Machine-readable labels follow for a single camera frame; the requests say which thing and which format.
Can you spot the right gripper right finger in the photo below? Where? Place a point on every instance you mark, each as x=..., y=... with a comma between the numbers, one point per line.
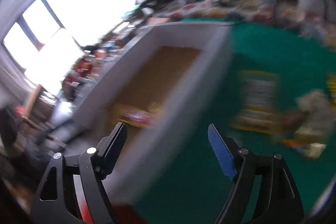
x=278, y=200

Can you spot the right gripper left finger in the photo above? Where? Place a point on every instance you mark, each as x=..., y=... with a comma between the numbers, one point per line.
x=55, y=199

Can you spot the silver gold snack bag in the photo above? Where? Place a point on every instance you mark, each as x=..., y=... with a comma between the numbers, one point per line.
x=307, y=128

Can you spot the yellow framed snack packet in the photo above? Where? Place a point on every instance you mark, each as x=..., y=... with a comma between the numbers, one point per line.
x=258, y=96

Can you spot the red yellow snack packet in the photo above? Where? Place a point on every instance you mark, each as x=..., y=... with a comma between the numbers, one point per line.
x=137, y=117

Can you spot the green table cloth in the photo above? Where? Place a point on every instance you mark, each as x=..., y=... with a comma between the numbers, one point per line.
x=193, y=188

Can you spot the wooden chair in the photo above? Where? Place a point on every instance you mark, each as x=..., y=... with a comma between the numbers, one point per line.
x=34, y=115

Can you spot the cluttered side table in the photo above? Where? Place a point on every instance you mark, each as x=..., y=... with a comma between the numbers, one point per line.
x=87, y=67

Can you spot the white cardboard box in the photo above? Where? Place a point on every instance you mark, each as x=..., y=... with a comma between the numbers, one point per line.
x=173, y=67

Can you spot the floral sofa cover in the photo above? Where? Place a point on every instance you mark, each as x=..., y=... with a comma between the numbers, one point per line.
x=282, y=14

